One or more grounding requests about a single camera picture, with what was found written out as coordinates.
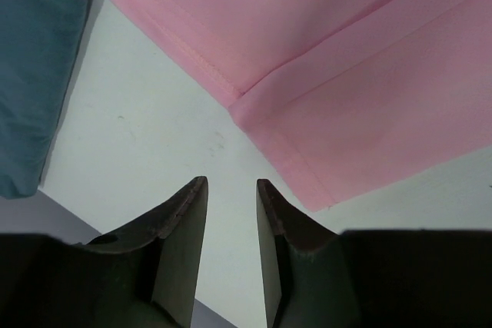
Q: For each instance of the pink t-shirt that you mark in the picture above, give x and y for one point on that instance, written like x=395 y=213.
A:
x=341 y=96

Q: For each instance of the folded blue t-shirt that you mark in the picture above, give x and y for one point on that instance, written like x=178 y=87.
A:
x=39 y=45

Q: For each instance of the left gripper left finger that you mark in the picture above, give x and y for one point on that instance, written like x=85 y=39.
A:
x=142 y=274

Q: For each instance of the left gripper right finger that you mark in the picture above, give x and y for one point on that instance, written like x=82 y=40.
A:
x=313 y=277

